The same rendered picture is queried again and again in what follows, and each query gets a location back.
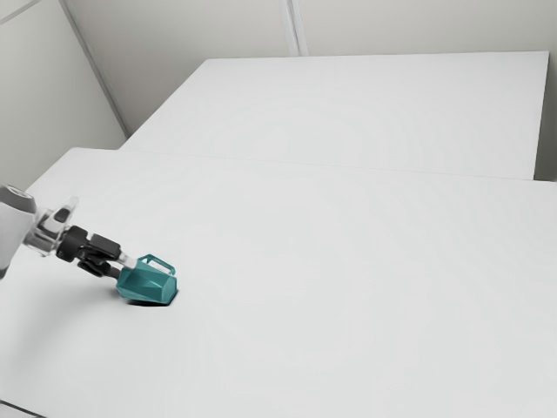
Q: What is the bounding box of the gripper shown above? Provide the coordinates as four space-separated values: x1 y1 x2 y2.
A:
55 225 138 280

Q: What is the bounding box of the teal faceted mug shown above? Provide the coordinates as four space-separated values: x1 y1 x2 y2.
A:
115 253 179 307

